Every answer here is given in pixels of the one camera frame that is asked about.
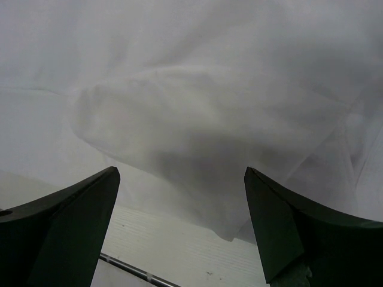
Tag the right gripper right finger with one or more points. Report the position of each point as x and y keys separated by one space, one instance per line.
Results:
x=304 y=243

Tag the white t shirt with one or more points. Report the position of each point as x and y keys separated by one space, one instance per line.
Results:
x=183 y=96

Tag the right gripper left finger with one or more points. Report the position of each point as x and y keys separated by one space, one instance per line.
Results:
x=56 y=240

